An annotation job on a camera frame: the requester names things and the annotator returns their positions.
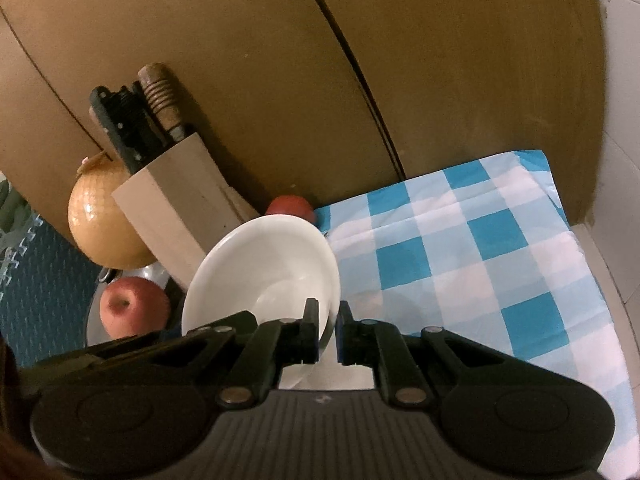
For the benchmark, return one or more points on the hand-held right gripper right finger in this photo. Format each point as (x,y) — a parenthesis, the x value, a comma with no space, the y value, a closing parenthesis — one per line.
(342,345)

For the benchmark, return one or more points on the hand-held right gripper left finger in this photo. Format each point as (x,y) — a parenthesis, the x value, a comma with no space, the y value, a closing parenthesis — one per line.
(311,340)

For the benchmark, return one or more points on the white bowl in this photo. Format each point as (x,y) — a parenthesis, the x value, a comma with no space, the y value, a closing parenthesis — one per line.
(260,260)

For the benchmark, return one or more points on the blue foam puzzle mat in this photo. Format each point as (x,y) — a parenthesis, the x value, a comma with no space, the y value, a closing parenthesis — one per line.
(45,300)

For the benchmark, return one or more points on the red apple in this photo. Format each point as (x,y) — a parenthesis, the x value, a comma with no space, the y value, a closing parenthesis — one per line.
(132,310)

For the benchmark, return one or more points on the red tomato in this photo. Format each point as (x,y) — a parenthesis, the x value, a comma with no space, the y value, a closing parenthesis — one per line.
(290,206)

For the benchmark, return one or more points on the blue white checkered tablecloth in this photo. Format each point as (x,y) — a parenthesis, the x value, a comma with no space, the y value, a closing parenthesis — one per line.
(450,240)

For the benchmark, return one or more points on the yellow pomelo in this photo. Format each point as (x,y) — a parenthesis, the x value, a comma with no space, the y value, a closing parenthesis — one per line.
(100,220)

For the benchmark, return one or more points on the translucent plastic sheet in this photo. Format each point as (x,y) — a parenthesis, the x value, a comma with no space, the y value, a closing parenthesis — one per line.
(12,210)

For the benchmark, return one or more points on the wooden knife block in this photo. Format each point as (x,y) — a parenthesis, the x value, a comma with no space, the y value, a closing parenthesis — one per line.
(170,200)

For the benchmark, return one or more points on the brown wooden cabinet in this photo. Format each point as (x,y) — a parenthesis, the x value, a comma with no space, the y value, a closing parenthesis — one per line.
(250,60)

